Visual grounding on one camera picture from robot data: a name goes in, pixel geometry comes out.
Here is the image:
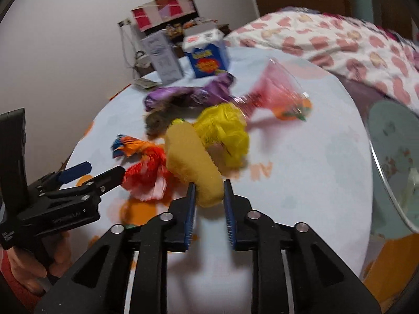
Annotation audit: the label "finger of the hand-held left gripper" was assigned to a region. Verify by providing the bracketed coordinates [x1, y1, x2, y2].
[33, 161, 91, 191]
[77, 166, 126, 200]

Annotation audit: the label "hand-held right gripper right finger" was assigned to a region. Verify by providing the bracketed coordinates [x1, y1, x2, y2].
[223, 180, 383, 314]

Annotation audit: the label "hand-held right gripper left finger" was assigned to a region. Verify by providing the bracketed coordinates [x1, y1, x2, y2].
[34, 182, 197, 314]

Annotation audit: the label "blue orange candy wrapper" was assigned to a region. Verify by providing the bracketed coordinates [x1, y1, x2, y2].
[111, 134, 148, 160]

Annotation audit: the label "red orange foil wrapper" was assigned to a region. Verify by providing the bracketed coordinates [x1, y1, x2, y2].
[122, 145, 171, 202]

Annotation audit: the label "yellow foam piece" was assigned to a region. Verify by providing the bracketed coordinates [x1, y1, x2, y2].
[164, 119, 226, 208]

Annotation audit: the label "brown wrapper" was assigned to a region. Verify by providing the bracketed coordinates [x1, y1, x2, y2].
[145, 102, 184, 138]

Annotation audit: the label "yellow wrapper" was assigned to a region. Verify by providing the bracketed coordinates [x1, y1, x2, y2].
[195, 102, 250, 171]

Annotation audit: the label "purple foil wrapper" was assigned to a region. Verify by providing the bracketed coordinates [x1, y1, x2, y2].
[143, 73, 235, 112]

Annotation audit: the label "pink plastic bag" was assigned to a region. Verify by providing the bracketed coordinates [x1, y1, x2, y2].
[235, 58, 311, 122]

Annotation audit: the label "mint green cartoon bin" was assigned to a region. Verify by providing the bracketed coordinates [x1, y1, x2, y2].
[365, 100, 419, 236]

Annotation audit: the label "person's left forearm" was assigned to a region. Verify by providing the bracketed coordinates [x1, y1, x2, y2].
[0, 252, 43, 305]

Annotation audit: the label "person's left hand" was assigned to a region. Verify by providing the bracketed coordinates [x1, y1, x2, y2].
[5, 231, 73, 296]

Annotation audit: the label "flat dark snack wrapper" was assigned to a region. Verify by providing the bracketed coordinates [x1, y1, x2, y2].
[134, 78, 158, 91]

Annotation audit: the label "dark wooden television cabinet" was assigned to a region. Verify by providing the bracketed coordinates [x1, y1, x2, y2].
[131, 18, 230, 76]

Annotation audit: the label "tall white milk carton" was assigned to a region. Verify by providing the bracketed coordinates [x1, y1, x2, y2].
[141, 31, 183, 85]

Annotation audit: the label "blue drink carton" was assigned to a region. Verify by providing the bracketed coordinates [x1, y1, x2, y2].
[182, 29, 230, 79]

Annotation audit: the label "white pink heart quilt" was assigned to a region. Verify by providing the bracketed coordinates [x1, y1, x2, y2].
[226, 7, 419, 112]

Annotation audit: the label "hanging power cables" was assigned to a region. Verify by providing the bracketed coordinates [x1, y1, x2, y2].
[119, 24, 146, 70]

